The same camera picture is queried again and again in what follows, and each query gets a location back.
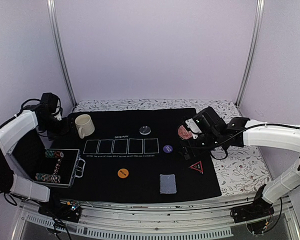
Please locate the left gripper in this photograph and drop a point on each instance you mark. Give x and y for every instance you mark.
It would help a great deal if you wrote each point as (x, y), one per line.
(65, 130)

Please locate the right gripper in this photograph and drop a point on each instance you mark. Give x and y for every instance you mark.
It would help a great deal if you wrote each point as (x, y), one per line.
(185, 150)

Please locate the purple small blind button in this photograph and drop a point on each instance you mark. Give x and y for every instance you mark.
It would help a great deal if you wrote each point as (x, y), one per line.
(168, 149)

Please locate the blue playing card deck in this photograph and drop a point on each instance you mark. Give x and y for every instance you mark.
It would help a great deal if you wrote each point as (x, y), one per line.
(167, 184)

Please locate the black round dealer button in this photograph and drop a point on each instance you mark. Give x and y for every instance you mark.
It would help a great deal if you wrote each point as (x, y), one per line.
(144, 130)

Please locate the orange big blind button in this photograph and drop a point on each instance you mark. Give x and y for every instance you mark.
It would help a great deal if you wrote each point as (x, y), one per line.
(123, 173)

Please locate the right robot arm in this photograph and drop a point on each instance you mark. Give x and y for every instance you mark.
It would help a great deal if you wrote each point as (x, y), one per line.
(246, 132)

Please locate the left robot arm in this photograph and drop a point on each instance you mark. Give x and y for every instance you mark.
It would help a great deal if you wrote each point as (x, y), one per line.
(44, 114)

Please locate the triangular all in button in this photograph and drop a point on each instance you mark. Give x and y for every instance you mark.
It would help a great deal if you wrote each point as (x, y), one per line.
(197, 167)

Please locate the red patterned bowl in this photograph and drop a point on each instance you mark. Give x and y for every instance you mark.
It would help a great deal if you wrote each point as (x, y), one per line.
(183, 133)

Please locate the upper poker chip row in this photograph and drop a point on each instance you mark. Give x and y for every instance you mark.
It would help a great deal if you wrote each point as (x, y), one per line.
(54, 154)

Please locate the poker chip row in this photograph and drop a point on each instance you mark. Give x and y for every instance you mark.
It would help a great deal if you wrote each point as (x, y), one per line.
(48, 178)
(54, 154)

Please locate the cream ceramic mug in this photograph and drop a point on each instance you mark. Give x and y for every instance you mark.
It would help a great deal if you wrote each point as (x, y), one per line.
(84, 125)

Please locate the aluminium poker chip case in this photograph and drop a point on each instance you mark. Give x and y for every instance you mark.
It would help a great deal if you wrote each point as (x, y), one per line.
(29, 153)

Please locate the lower poker chip row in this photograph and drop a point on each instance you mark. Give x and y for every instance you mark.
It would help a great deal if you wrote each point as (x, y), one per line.
(48, 178)

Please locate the black poker felt mat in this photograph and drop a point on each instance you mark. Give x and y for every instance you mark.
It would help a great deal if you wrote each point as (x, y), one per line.
(117, 143)

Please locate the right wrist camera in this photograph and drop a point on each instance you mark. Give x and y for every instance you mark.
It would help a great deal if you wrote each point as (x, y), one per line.
(193, 128)

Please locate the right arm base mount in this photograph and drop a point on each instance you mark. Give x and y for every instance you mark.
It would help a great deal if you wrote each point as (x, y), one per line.
(259, 208)

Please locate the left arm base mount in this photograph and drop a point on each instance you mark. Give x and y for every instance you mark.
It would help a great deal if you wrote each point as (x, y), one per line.
(68, 211)

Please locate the left aluminium frame post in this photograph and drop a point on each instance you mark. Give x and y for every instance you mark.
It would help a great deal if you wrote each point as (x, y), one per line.
(52, 13)

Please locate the aluminium frame post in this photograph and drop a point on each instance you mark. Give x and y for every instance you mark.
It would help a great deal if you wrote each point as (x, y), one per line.
(260, 4)
(52, 13)

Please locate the right aluminium frame post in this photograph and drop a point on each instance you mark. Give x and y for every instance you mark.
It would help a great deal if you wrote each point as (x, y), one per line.
(260, 4)

